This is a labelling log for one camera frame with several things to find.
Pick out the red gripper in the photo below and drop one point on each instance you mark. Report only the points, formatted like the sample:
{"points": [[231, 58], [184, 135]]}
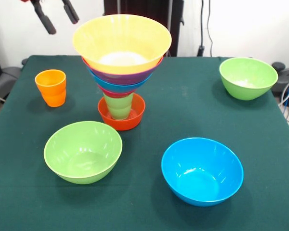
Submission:
{"points": [[26, 1]]}

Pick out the large orange plastic bowl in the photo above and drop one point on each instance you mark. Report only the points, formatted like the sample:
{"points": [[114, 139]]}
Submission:
{"points": [[121, 36]]}

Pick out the purple plastic bowl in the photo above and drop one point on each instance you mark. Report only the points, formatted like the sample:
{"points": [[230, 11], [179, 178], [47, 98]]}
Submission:
{"points": [[120, 78]]}

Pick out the blue plastic bowl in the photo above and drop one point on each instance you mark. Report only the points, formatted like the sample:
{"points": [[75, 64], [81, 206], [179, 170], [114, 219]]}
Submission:
{"points": [[202, 173], [118, 87]]}

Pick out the pink plastic bowl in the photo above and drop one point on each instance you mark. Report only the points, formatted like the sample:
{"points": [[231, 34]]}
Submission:
{"points": [[118, 94]]}

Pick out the green plastic cup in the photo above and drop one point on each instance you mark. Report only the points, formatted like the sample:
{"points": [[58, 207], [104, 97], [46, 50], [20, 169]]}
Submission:
{"points": [[118, 108]]}

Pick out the red plastic bowl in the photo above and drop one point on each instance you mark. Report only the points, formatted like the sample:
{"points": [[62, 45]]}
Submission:
{"points": [[135, 120]]}

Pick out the orange plastic cup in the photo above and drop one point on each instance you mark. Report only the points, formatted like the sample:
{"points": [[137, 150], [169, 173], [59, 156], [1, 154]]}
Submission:
{"points": [[50, 91]]}

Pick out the black office chair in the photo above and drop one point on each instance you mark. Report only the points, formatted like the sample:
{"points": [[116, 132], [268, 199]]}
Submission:
{"points": [[7, 77], [285, 81]]}

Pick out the green plastic bowl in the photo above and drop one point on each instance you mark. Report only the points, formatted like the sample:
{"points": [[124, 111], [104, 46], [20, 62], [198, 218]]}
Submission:
{"points": [[248, 77], [83, 154]]}

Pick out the dark green tablecloth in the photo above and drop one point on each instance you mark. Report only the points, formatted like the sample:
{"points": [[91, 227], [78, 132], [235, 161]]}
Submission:
{"points": [[139, 211]]}

